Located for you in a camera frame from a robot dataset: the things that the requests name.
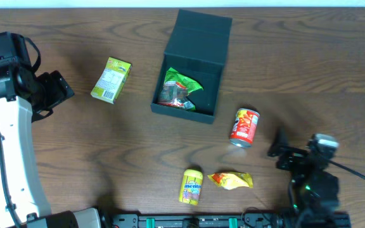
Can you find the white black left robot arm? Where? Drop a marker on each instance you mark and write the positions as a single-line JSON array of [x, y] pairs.
[[23, 97]]

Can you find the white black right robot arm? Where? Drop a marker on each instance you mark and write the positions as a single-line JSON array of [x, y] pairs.
[[313, 192]]

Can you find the red chips can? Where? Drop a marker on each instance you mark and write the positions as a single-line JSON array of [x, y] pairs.
[[244, 128]]

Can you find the yellow snack packet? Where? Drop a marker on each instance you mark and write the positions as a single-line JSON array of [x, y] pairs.
[[231, 180]]

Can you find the dark green box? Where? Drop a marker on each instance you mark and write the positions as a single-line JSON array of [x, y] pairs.
[[197, 48]]

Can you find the yellow mentos bottle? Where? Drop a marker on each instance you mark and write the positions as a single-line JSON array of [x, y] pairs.
[[191, 187]]

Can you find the green candy bag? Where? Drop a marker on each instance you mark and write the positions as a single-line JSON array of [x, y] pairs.
[[176, 89]]

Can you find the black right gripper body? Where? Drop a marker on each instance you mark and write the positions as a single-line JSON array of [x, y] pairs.
[[288, 155]]

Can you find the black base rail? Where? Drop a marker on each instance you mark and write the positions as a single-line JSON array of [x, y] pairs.
[[244, 220]]

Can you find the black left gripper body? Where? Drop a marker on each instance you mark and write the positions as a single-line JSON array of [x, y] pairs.
[[59, 90]]

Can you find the green yellow juice carton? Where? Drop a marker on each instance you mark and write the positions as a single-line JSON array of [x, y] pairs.
[[112, 80]]

